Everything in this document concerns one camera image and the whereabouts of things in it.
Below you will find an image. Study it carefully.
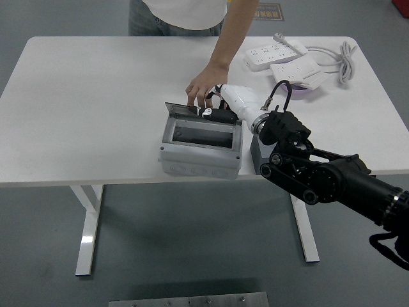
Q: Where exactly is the purple round dish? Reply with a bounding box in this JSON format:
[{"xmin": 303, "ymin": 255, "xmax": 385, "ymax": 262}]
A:
[{"xmin": 281, "ymin": 83, "xmax": 316, "ymax": 96}]

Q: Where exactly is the grey holder block with hole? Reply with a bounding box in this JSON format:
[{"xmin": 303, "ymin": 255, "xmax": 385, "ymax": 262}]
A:
[{"xmin": 250, "ymin": 134, "xmax": 272, "ymax": 175}]

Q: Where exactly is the person's left hand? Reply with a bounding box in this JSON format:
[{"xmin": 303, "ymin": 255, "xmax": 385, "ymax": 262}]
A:
[{"xmin": 185, "ymin": 65, "xmax": 229, "ymax": 108}]

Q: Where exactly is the short white power strip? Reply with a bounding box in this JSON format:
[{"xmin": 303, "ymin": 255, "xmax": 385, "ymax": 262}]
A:
[{"xmin": 269, "ymin": 59, "xmax": 322, "ymax": 84}]

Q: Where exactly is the white coiled power cable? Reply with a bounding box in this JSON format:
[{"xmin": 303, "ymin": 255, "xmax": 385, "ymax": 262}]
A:
[{"xmin": 305, "ymin": 40, "xmax": 359, "ymax": 86}]

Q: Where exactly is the person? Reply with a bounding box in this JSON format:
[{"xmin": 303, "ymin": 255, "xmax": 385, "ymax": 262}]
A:
[{"xmin": 127, "ymin": 0, "xmax": 259, "ymax": 108}]

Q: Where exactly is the brown floor sign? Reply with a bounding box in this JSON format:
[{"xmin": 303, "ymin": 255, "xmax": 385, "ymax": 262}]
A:
[{"xmin": 252, "ymin": 2, "xmax": 285, "ymax": 22}]

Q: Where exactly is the grey plastic junction box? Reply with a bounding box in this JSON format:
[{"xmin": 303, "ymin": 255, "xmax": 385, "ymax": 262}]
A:
[{"xmin": 158, "ymin": 114, "xmax": 244, "ymax": 180}]

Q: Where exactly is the white flat socket panel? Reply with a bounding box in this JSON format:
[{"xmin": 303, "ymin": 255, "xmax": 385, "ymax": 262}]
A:
[{"xmin": 297, "ymin": 70, "xmax": 329, "ymax": 91}]

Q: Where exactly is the red box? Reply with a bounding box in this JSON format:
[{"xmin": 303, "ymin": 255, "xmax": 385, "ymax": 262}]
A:
[{"xmin": 391, "ymin": 0, "xmax": 409, "ymax": 19}]

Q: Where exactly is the black cable loop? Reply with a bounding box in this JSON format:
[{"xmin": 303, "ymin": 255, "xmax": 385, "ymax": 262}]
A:
[{"xmin": 369, "ymin": 232, "xmax": 409, "ymax": 271}]

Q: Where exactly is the long white power strip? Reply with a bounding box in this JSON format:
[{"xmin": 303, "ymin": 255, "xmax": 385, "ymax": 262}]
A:
[{"xmin": 244, "ymin": 43, "xmax": 309, "ymax": 72}]

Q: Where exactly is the white table leg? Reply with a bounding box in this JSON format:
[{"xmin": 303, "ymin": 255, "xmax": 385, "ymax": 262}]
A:
[
  {"xmin": 70, "ymin": 184, "xmax": 105, "ymax": 276},
  {"xmin": 289, "ymin": 194, "xmax": 321, "ymax": 264}
]

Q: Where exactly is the white power plug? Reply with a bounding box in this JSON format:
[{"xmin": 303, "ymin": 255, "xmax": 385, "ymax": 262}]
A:
[{"xmin": 272, "ymin": 30, "xmax": 290, "ymax": 45}]

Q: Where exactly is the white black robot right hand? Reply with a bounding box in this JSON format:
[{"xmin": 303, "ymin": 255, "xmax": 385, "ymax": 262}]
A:
[{"xmin": 187, "ymin": 83, "xmax": 266, "ymax": 135}]

